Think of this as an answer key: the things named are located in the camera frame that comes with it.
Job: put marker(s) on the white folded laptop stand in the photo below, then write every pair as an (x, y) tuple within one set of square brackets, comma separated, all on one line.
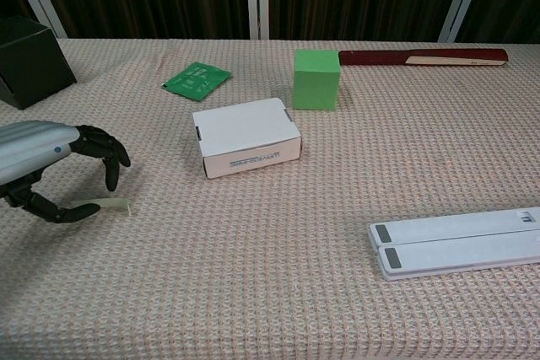
[(455, 246)]

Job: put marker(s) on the green cube block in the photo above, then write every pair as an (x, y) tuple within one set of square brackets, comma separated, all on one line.
[(315, 86)]

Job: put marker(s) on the white cardboard box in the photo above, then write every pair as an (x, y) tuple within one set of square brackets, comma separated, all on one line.
[(242, 128)]

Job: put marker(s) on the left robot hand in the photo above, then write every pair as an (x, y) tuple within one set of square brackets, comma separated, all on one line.
[(34, 145)]

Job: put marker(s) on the black cube box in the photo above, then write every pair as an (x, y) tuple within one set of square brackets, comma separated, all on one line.
[(34, 60)]

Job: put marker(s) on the green foil sachet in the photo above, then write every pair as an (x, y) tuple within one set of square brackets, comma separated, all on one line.
[(196, 81)]

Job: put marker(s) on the dark red folded fan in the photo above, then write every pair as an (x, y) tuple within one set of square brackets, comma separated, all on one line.
[(371, 57)]

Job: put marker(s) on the pink waffle tablecloth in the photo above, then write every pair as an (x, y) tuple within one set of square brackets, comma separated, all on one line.
[(253, 271)]

